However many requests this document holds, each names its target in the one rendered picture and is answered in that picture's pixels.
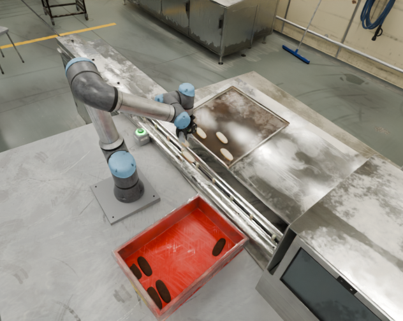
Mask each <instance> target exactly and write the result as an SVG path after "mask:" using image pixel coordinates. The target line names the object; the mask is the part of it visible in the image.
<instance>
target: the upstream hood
mask: <svg viewBox="0 0 403 321"><path fill-rule="evenodd" d="M55 39H56V40H57V44H58V45H59V46H60V47H61V48H62V49H63V50H64V51H65V52H66V53H67V54H68V55H69V56H70V57H71V58H72V59H74V58H77V57H85V58H88V59H90V60H92V61H93V63H95V65H96V66H97V69H98V71H99V73H100V75H101V77H102V79H103V81H104V82H106V83H107V84H109V85H111V86H113V87H117V88H118V90H119V91H121V92H125V93H128V94H133V95H136V96H140V97H144V98H147V99H151V98H150V97H149V96H148V95H147V94H145V93H144V92H143V91H142V90H140V89H139V88H138V87H137V86H136V85H135V84H134V83H133V82H132V81H130V80H129V79H128V78H127V77H126V76H124V75H123V74H122V73H121V72H120V71H119V70H118V69H117V68H115V67H114V66H113V65H112V64H111V63H109V62H108V61H107V60H106V59H105V58H104V57H103V56H102V55H101V54H99V53H98V52H97V51H96V50H95V49H93V47H92V46H90V45H89V44H88V43H87V42H86V41H84V40H83V39H82V38H81V37H80V36H79V35H78V34H77V33H73V34H67V35H64V36H58V37H55ZM151 100H152V99H151Z"/></svg>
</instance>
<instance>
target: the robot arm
mask: <svg viewBox="0 0 403 321"><path fill-rule="evenodd" d="M66 77H67V79H68V81H69V83H70V86H71V89H72V92H73V94H74V95H75V97H76V98H77V99H78V100H79V101H80V102H82V103H84V105H85V108H86V110H87V112H88V114H89V116H90V118H91V120H92V123H93V125H94V127H95V129H96V132H97V134H98V136H99V138H100V139H99V146H100V148H101V150H102V152H103V155H104V156H105V159H106V162H107V164H108V167H109V169H110V172H111V174H112V177H113V179H114V183H115V184H114V196H115V198H116V199H117V200H118V201H120V202H122V203H132V202H135V201H137V200H138V199H139V198H141V197H142V195H143V193H144V185H143V182H142V181H141V179H139V177H138V173H137V169H136V161H135V159H134V157H133V156H132V155H131V154H130V152H129V150H128V148H127V146H126V143H125V141H124V138H123V136H122V134H121V133H119V132H117V129H116V126H115V124H114V121H113V118H112V116H111V114H110V112H113V111H120V112H124V113H129V114H132V115H138V116H141V117H147V118H152V119H156V120H161V121H164V122H169V123H173V124H174V126H176V130H175V133H176V135H177V139H178V141H179V142H180V143H181V144H182V142H183V143H185V139H184V136H185V138H186V141H187V140H188V139H189V137H190V138H194V137H193V135H192V134H194V133H195V132H197V124H196V123H194V122H193V120H194V119H195V116H194V115H193V112H194V95H195V93H194V86H193V85H192V84H190V83H182V84H181V85H180V86H179V89H178V90H176V91H173V92H167V93H162V94H160V95H157V96H156V97H155V99H154V100H155V101H153V100H151V99H147V98H144V97H140V96H136V95H133V94H128V93H125V92H121V91H119V90H118V88H117V87H113V86H111V85H109V84H107V83H106V82H104V81H103V79H102V77H101V75H100V73H99V71H98V69H97V66H96V65H95V63H93V61H92V60H90V59H88V58H85V57H77V58H74V59H72V60H70V61H69V62H68V64H67V65H66ZM195 126H196V129H195Z"/></svg>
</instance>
